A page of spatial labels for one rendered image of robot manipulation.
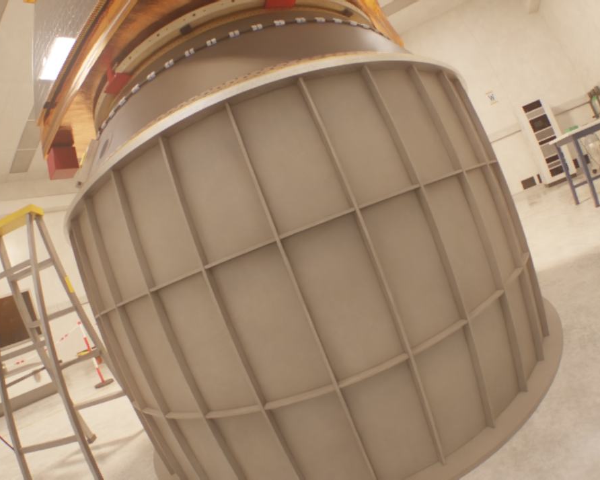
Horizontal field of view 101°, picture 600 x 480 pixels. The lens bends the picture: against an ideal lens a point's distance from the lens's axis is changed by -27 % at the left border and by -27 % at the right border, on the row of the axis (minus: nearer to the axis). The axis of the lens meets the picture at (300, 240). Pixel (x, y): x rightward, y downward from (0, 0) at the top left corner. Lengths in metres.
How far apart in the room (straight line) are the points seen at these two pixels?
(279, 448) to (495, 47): 9.51
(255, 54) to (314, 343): 0.82
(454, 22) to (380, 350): 9.55
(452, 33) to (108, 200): 9.43
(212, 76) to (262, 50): 0.17
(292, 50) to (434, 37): 8.91
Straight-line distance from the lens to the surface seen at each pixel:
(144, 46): 1.44
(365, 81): 0.97
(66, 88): 1.83
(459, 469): 1.03
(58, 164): 1.98
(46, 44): 2.21
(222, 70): 1.03
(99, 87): 1.68
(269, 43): 1.11
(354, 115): 0.90
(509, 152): 9.08
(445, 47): 9.73
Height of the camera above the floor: 0.73
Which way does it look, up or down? 2 degrees up
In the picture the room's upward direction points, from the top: 21 degrees counter-clockwise
